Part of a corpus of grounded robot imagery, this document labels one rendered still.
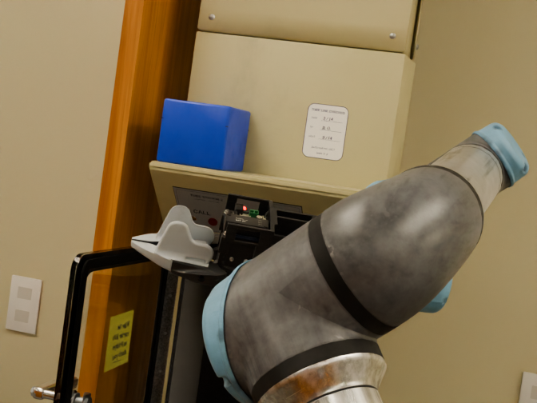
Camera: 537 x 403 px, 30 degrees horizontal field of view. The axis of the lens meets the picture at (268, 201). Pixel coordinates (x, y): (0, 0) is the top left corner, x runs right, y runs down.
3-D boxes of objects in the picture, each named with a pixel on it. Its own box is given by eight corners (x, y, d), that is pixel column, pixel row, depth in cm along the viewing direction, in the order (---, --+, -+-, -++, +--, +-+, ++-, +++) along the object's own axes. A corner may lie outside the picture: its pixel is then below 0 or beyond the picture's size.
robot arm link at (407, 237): (418, 147, 76) (491, 101, 122) (304, 222, 80) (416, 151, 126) (503, 274, 76) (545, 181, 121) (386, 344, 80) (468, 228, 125)
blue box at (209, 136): (180, 162, 151) (188, 103, 151) (243, 172, 149) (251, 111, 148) (155, 161, 142) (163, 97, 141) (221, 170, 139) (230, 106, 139)
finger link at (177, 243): (137, 205, 111) (219, 220, 112) (129, 250, 114) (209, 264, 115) (134, 220, 108) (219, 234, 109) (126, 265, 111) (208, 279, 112)
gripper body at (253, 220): (222, 190, 115) (324, 208, 116) (208, 253, 119) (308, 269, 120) (221, 224, 108) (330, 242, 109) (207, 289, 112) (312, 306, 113)
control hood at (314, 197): (168, 227, 153) (177, 161, 152) (376, 261, 144) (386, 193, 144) (137, 229, 142) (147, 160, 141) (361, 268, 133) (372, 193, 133)
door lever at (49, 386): (97, 397, 135) (100, 377, 135) (64, 411, 126) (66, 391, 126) (61, 389, 137) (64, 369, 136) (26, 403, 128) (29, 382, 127)
